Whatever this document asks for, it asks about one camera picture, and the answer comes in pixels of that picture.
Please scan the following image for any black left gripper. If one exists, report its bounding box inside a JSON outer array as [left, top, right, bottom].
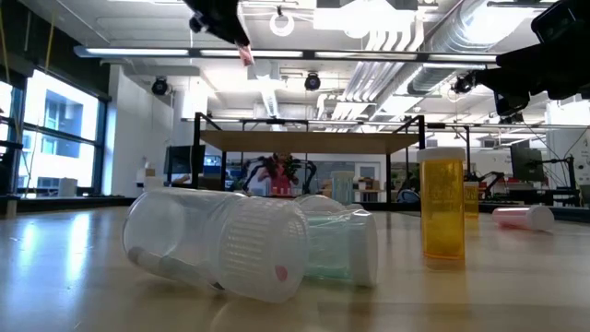
[[182, 0, 253, 47]]

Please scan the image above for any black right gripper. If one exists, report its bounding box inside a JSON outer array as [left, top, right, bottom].
[[474, 36, 590, 117]]

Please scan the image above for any clear pill bottle ribbed cap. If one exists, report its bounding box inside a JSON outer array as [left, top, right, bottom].
[[122, 186, 310, 304]]

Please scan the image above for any teal pill bottle white cap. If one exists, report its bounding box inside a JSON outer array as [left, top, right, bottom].
[[301, 207, 380, 288]]

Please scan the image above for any black track spotlight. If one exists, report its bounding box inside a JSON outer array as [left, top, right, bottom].
[[150, 77, 170, 97], [303, 71, 322, 92], [451, 71, 477, 96]]

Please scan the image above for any dark monitor on stand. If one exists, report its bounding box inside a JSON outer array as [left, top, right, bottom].
[[510, 146, 546, 183]]

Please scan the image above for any black overhead rig beam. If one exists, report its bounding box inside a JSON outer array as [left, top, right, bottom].
[[73, 44, 499, 65]]

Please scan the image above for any dark computer monitor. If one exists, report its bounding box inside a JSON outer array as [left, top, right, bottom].
[[163, 144, 207, 186]]

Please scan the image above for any blue round chair back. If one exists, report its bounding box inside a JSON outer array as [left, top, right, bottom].
[[396, 188, 421, 205]]

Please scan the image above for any person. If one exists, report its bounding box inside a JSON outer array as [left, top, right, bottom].
[[257, 154, 301, 197]]

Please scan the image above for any large glass window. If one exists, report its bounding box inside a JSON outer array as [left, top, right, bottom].
[[0, 68, 110, 199]]

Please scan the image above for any white ceiling ring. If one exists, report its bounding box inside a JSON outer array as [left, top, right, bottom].
[[268, 11, 296, 38]]

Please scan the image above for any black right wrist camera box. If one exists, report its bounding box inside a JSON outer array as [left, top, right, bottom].
[[529, 0, 590, 46]]

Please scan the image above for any silver ventilation duct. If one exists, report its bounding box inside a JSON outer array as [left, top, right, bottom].
[[407, 0, 536, 96]]

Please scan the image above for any wooden shelf black metal frame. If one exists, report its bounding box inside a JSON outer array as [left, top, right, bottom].
[[192, 112, 432, 219]]

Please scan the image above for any yellow hanging strap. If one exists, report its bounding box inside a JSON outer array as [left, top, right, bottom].
[[43, 11, 55, 75]]

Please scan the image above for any black aluminium table frame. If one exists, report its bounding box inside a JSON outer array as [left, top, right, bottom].
[[0, 196, 590, 223]]

